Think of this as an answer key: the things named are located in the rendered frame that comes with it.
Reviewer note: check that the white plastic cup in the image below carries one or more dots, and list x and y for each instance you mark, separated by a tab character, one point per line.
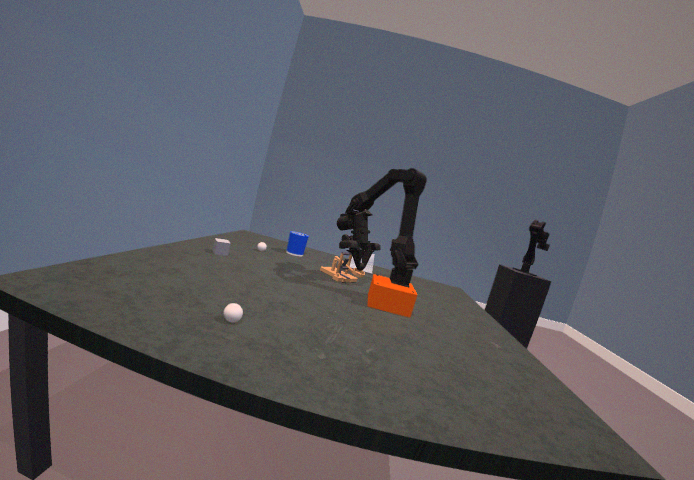
369	266

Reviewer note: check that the blue cup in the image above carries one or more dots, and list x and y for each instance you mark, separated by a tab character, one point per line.
296	243

